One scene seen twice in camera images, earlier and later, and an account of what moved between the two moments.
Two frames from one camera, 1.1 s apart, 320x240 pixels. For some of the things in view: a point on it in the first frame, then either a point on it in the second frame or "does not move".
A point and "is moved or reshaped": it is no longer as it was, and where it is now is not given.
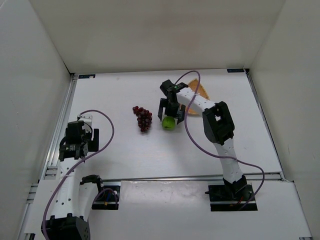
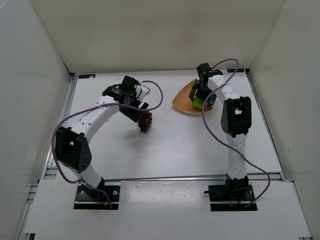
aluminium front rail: x=185 y=178 does not move
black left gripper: x=93 y=140 -> x=133 y=113
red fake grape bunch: x=144 y=118 does not move
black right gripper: x=171 y=110 -> x=202 y=93
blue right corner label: x=235 y=70 does not move
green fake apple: x=168 y=123 is moved or reshaped
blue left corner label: x=87 y=76 does not move
